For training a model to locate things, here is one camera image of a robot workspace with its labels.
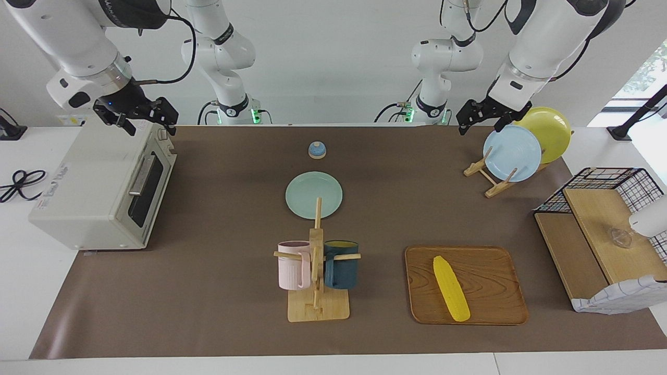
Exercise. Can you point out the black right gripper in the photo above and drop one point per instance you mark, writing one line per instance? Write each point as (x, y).
(127, 101)

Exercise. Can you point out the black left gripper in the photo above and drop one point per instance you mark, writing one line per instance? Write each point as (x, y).
(503, 108)

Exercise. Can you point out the glass oven door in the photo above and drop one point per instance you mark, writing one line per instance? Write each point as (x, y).
(148, 203)

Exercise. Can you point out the yellow corn cob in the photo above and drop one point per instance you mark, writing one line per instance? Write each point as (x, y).
(451, 289)

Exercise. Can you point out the pale green plate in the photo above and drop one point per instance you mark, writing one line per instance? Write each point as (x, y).
(302, 195)

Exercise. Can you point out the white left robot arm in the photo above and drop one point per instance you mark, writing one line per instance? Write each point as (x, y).
(542, 41)

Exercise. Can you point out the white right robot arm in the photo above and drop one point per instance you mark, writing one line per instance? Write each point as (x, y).
(78, 47)

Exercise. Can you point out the beige oven knob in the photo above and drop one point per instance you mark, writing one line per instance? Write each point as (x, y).
(162, 134)
(171, 151)

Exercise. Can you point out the beige toaster oven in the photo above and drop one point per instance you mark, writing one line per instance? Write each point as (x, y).
(83, 182)

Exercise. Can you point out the light blue plate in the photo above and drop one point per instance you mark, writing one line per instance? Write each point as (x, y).
(513, 153)

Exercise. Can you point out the yellow plate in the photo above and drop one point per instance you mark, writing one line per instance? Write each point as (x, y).
(552, 133)

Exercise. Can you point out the wooden plate rack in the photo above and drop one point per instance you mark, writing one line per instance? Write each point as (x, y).
(495, 188)

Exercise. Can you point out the white power strip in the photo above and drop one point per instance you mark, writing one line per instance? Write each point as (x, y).
(70, 121)

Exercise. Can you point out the black stand with pole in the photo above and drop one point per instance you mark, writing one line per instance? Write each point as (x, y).
(620, 130)

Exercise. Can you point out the black stand foot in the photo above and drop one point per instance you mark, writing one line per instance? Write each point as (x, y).
(10, 133)

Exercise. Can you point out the wooden shelf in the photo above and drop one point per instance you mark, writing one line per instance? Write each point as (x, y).
(594, 213)

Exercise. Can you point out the small blue lidded jar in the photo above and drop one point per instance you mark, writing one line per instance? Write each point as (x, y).
(317, 151)

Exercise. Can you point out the brown wooden tray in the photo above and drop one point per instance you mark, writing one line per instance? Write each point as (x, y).
(495, 291)

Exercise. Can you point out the small clear glass object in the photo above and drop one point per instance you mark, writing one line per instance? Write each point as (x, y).
(621, 237)

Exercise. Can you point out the brown table mat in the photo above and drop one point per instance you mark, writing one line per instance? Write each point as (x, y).
(219, 291)

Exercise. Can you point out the white rounded object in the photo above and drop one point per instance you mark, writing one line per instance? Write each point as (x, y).
(651, 219)

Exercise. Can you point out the dark blue mug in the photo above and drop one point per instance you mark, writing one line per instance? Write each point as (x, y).
(341, 271)

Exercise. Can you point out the pink mug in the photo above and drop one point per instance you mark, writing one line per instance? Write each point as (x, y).
(292, 271)

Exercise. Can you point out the white checkered cloth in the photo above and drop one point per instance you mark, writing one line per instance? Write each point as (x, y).
(620, 299)

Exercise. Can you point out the wooden mug rack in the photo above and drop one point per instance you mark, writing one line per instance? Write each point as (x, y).
(318, 310)

